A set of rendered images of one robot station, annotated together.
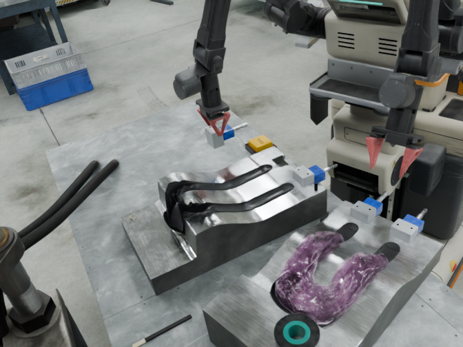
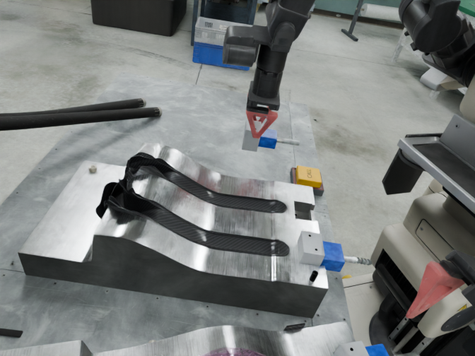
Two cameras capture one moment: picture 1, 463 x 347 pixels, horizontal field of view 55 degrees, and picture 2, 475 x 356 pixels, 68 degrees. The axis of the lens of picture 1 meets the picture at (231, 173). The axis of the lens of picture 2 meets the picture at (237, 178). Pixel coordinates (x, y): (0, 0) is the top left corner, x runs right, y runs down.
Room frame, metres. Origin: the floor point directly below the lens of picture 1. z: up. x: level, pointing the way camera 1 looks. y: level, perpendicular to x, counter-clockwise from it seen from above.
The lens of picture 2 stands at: (0.51, -0.20, 1.35)
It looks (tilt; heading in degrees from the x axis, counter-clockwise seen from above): 37 degrees down; 20
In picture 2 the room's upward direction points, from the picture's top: 11 degrees clockwise
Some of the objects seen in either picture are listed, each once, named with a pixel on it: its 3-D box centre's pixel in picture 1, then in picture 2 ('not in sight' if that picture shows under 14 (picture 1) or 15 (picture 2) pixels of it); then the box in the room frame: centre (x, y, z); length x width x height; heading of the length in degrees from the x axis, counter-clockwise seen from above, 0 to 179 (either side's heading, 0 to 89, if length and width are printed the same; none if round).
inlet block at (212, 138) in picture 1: (228, 131); (271, 138); (1.20, -0.01, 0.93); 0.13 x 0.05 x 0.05; 113
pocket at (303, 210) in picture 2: (282, 166); (302, 217); (1.06, -0.15, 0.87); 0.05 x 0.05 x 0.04; 23
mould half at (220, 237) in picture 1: (221, 205); (187, 217); (0.93, 0.04, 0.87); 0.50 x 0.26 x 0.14; 113
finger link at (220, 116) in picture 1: (216, 120); (259, 116); (1.17, 0.02, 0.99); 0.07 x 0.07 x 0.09; 23
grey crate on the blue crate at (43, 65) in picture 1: (45, 64); (225, 33); (3.90, 1.48, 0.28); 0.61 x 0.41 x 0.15; 115
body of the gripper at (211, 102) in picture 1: (211, 97); (266, 84); (1.18, 0.03, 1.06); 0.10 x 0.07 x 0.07; 23
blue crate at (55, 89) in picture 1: (52, 82); (223, 50); (3.90, 1.48, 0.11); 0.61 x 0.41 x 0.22; 115
